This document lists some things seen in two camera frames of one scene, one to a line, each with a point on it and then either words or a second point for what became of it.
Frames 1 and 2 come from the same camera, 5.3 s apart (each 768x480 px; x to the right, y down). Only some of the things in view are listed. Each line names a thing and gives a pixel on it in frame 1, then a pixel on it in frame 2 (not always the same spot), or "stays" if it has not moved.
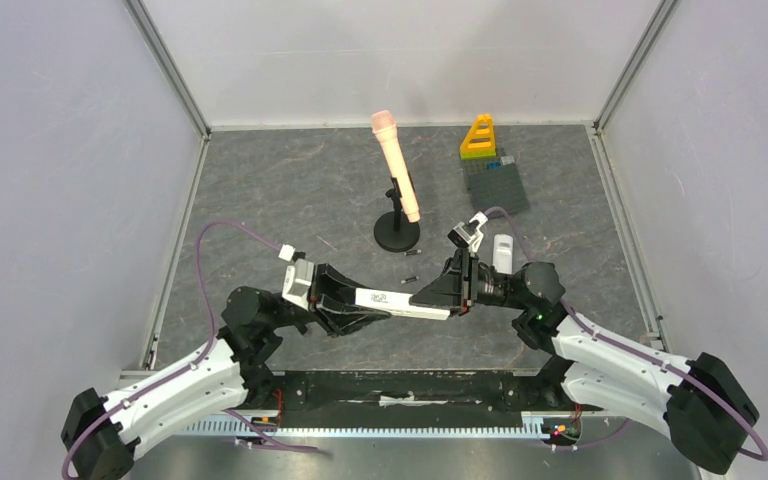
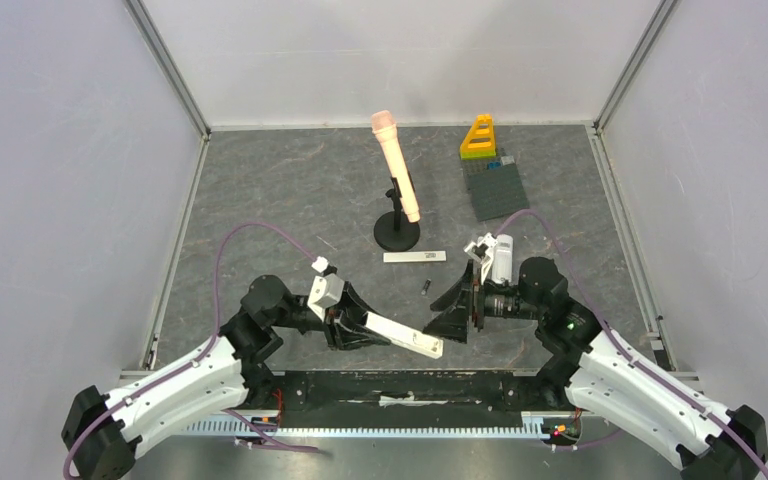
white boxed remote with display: (398, 305) → (405, 335)
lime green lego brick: (478, 155) stays
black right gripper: (461, 283) → (476, 307)
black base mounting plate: (420, 394) stays
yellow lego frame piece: (481, 136) stays
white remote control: (503, 253) stays
